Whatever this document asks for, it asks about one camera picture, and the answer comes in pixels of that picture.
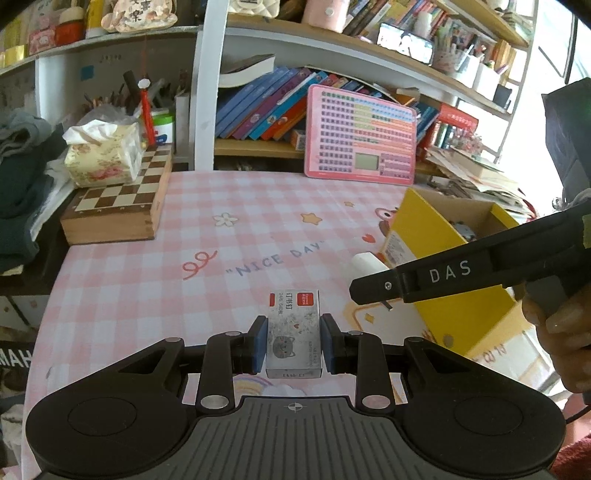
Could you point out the grey cloth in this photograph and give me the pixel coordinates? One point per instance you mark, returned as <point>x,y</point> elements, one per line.
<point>23,134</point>

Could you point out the red book box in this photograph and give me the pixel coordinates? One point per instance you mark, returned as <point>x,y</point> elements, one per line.
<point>457,120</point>

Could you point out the pink cup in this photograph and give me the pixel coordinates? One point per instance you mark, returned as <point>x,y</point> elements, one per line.
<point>323,14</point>

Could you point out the grey cat print box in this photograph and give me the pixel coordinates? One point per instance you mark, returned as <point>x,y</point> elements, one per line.
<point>293,346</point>

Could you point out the row of colourful books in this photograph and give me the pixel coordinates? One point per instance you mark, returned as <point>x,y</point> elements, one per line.
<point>258,110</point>

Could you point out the white quilted handbag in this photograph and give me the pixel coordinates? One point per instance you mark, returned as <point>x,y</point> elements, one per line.
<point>247,5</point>

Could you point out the stack of papers and books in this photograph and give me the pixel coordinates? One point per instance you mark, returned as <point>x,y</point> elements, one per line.
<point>480,180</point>

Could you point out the clear pen holder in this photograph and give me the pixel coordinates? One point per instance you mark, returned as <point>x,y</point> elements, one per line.
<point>455,64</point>

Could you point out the red gift box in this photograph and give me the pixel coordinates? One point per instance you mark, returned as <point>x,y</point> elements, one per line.
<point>69,30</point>

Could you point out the white open book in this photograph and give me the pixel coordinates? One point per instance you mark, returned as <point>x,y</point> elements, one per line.
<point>244,69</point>

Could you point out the pink checked tablecloth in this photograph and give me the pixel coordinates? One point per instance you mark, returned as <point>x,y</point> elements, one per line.
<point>138,277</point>

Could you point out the person's red clothing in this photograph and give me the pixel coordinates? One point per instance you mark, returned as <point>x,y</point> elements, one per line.
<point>577,461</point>

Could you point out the person's right hand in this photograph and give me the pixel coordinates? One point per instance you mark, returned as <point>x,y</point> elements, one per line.
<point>568,350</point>

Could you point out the phone with lit screen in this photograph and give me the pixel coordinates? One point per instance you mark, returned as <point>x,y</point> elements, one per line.
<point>406,44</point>

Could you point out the white green jar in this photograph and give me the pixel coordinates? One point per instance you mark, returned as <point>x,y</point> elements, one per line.
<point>164,129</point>

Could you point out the pink plush doll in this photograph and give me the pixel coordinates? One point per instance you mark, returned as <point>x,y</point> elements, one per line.
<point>138,16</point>

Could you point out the white rectangular block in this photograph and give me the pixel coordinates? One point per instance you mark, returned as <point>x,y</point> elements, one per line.
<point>367,265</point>

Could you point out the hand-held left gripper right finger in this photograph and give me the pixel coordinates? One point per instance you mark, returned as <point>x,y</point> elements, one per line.
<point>325,344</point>

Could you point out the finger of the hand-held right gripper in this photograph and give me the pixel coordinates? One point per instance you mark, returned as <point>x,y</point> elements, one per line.
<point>374,288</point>

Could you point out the white shelf unit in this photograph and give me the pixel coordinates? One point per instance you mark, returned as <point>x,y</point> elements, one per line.
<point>203,92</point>

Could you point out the yellow cardboard box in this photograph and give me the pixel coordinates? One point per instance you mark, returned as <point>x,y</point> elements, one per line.
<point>461,323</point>

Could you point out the dark green cloth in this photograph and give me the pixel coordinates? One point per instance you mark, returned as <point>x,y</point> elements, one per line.
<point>23,198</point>

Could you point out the pink learning tablet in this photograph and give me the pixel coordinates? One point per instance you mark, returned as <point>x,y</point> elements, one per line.
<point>337,138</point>

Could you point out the red white small box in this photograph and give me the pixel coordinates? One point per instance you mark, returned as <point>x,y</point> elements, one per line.
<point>295,300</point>

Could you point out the floral tissue box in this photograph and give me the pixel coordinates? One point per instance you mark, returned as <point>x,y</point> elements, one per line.
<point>101,161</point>

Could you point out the bunch of pens and tools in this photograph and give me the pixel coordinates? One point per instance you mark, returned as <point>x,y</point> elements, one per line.
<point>115,97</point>

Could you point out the wooden chess box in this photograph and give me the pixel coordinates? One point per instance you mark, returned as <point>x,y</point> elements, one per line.
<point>120,198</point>

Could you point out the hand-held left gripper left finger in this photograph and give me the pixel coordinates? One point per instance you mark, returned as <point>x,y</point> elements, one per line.
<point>261,344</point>

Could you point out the white pen holder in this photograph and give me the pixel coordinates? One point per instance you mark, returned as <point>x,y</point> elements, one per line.
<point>487,81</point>

